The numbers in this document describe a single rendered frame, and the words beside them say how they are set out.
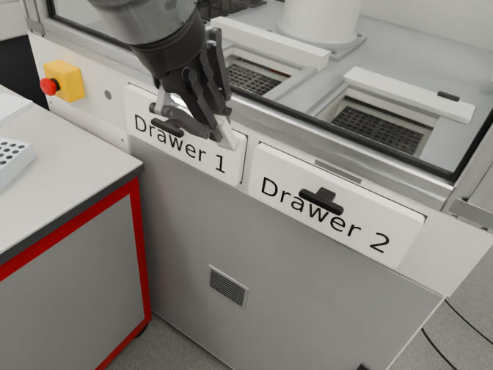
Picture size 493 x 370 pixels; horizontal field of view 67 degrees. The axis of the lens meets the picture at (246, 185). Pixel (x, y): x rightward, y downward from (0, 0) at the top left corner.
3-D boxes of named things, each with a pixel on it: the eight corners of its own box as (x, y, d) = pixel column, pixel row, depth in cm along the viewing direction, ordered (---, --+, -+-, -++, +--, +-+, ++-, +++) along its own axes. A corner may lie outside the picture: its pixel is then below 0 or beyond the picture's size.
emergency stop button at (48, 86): (52, 100, 82) (48, 82, 79) (40, 93, 83) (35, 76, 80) (64, 95, 84) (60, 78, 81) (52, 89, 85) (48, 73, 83)
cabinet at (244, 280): (329, 452, 111) (456, 303, 59) (90, 276, 147) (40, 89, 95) (407, 252, 176) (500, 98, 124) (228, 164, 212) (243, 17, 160)
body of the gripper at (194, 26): (164, 55, 32) (202, 117, 40) (210, -14, 35) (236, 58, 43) (102, 41, 35) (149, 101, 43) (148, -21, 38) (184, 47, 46)
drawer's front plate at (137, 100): (236, 188, 72) (242, 140, 65) (127, 131, 82) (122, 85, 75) (240, 183, 73) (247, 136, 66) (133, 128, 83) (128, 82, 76)
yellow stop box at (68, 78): (67, 105, 84) (60, 75, 79) (46, 94, 86) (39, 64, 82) (86, 97, 87) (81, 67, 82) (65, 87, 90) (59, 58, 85)
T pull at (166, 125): (180, 139, 68) (180, 133, 67) (150, 125, 71) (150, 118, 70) (193, 131, 70) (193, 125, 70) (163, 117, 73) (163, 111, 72)
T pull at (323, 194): (340, 217, 57) (342, 211, 56) (296, 197, 60) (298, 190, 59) (348, 205, 59) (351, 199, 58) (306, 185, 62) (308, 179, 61)
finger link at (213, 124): (193, 64, 39) (186, 75, 39) (224, 126, 49) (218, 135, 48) (164, 58, 41) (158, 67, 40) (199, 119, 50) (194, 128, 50)
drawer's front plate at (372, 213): (395, 269, 61) (424, 223, 54) (246, 193, 71) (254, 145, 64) (398, 263, 62) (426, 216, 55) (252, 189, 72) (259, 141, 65)
